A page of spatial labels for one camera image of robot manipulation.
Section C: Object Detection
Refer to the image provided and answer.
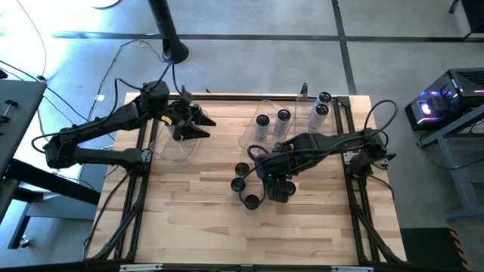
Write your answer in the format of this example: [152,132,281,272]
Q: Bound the white can blue band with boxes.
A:
[230,177,247,199]

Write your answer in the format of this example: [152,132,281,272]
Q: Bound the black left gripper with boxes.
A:
[162,96,217,142]

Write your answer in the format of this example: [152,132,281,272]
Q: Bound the black floor cable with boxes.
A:
[87,37,169,122]
[0,58,116,141]

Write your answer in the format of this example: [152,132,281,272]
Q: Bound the black computer case RGB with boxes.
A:
[404,67,484,132]

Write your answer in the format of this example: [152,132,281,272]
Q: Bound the white Celsius soda can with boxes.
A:
[306,104,330,132]

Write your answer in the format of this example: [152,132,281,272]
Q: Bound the black pole stand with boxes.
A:
[146,0,190,65]

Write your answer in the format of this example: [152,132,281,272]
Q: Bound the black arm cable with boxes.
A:
[363,99,399,133]
[113,60,183,95]

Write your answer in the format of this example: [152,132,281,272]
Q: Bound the black box hazard stripes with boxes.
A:
[399,226,472,272]

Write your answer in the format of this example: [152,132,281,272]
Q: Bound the silver mounting bracket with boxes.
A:
[119,264,164,272]
[330,266,374,272]

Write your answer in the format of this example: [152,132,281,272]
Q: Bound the table with blue-grey legs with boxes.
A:
[417,107,484,222]

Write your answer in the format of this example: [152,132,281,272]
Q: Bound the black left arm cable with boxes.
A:
[113,60,183,95]

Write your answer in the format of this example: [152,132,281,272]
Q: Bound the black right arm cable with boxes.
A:
[363,99,399,133]

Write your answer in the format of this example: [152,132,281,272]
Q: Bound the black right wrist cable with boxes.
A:
[247,144,273,178]

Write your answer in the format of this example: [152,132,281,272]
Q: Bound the black cabinet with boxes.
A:
[448,0,484,42]

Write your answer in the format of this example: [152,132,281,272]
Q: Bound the clear plastic bin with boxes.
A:
[148,107,208,168]
[237,99,296,153]
[294,91,338,135]

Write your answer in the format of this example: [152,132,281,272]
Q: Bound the grey metal desk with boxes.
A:
[0,79,102,252]

